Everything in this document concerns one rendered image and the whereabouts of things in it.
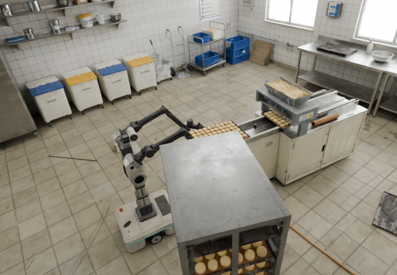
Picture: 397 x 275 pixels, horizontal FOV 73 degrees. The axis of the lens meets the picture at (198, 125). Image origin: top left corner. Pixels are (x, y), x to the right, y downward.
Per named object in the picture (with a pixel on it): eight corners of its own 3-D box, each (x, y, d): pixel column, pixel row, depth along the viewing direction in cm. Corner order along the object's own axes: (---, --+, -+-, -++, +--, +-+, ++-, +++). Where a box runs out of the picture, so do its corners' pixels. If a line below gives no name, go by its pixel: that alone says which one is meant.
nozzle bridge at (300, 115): (274, 105, 376) (276, 83, 357) (313, 130, 321) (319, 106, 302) (254, 112, 365) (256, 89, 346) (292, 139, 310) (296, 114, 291)
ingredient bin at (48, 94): (47, 129, 518) (31, 93, 475) (40, 116, 560) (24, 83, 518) (75, 119, 544) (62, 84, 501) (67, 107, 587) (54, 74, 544)
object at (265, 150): (259, 166, 398) (264, 114, 348) (275, 181, 372) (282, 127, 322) (218, 183, 374) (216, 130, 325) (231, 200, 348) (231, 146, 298)
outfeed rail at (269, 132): (352, 102, 370) (354, 97, 367) (354, 103, 368) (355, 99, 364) (227, 148, 304) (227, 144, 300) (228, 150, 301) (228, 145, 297)
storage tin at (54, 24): (61, 30, 515) (57, 18, 503) (63, 32, 503) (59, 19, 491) (51, 32, 507) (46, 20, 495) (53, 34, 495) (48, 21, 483)
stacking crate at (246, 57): (240, 56, 784) (240, 49, 773) (249, 60, 756) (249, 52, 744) (223, 61, 758) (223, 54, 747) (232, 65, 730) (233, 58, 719)
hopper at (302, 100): (279, 86, 350) (280, 75, 343) (312, 103, 308) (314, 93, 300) (261, 91, 341) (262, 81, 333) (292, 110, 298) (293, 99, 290)
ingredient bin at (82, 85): (81, 117, 547) (68, 83, 505) (72, 106, 591) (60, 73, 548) (106, 108, 573) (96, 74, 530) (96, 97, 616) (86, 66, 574)
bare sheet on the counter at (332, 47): (316, 47, 536) (316, 47, 535) (328, 42, 554) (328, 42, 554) (346, 54, 494) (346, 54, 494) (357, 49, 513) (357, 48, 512)
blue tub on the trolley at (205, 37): (201, 38, 683) (200, 31, 674) (211, 41, 656) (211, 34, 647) (191, 41, 668) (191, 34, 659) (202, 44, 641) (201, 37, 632)
